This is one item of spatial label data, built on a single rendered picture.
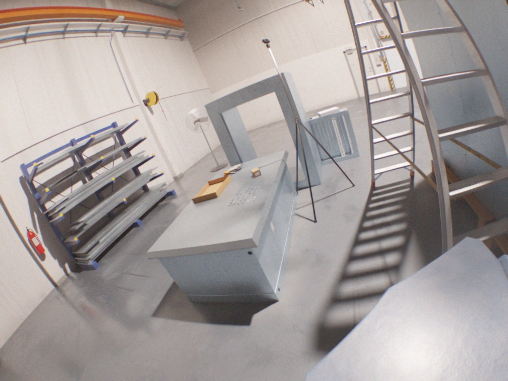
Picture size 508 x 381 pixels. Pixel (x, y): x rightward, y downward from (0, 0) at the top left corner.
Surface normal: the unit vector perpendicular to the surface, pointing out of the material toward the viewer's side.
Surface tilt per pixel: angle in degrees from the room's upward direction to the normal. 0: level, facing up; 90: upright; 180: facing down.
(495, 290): 16
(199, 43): 90
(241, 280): 90
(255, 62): 90
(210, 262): 90
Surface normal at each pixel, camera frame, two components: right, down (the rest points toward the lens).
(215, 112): -0.29, 0.47
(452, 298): -0.14, -0.96
